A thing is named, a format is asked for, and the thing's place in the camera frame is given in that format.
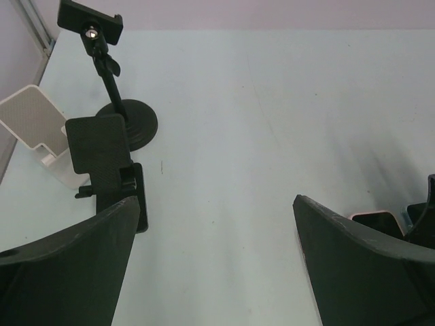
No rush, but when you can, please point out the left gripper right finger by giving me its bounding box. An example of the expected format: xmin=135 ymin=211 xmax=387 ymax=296
xmin=293 ymin=195 xmax=434 ymax=325

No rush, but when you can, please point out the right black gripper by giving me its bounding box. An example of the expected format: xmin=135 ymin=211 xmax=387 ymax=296
xmin=406 ymin=175 xmax=434 ymax=249

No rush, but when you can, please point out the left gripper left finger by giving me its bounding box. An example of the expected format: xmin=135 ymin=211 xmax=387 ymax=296
xmin=1 ymin=197 xmax=140 ymax=325

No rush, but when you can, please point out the pink case phone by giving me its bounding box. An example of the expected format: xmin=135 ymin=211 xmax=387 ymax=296
xmin=349 ymin=211 xmax=404 ymax=239

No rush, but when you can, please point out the black square-base phone stand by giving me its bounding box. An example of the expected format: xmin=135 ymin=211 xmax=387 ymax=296
xmin=65 ymin=114 xmax=149 ymax=233

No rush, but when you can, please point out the white phone stand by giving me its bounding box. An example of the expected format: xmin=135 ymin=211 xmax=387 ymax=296
xmin=1 ymin=84 xmax=89 ymax=189

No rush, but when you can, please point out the black round-base phone stand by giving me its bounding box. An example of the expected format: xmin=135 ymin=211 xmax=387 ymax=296
xmin=57 ymin=1 xmax=158 ymax=151

